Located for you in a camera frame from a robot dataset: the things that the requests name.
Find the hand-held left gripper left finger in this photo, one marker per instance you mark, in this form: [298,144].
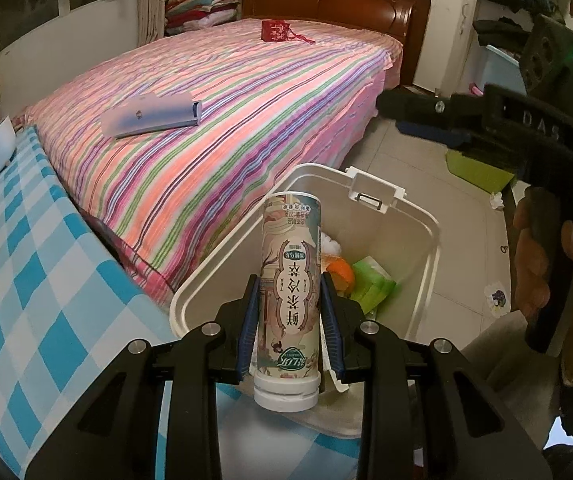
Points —
[249,330]

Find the white plastic bin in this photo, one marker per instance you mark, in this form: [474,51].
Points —
[396,240]

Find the pale blue flat box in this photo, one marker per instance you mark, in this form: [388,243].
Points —
[151,115]

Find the person's grey trousers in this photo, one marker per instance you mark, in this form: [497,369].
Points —
[511,365]

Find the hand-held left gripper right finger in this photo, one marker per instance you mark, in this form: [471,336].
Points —
[334,335]

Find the round floor sticker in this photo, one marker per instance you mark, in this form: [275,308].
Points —
[497,300]

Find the person's right hand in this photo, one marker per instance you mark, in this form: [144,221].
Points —
[528,270]

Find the white paper scrap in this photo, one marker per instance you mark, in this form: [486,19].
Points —
[497,201]

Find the red pouch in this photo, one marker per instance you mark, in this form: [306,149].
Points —
[274,30]

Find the green plastic packet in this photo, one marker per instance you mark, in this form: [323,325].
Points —
[374,282]

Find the beige narrow curtain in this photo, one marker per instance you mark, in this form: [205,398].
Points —
[151,5]

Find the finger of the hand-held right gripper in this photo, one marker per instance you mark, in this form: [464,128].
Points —
[426,112]

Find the orange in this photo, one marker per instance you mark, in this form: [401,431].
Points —
[341,270]

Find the striped pink bedsheet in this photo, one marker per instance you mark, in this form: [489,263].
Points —
[216,135]

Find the blue storage box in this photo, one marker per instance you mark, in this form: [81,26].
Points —
[503,67]

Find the printed tea bottle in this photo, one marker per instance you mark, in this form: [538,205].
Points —
[289,285]

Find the lime green mat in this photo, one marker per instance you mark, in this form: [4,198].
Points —
[481,175]

